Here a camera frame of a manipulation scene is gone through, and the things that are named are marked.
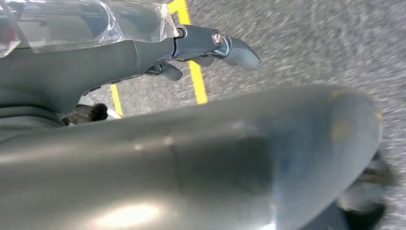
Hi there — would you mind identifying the yellow floor tape square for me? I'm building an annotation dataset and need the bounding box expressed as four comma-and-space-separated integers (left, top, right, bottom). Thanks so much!
110, 0, 209, 117

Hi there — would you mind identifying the black fuzzy strap end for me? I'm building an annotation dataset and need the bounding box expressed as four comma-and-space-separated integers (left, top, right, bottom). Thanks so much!
62, 103, 109, 127

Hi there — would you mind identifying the dark robot lower body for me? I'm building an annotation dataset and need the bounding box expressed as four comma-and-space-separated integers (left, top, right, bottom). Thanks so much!
301, 152, 397, 230

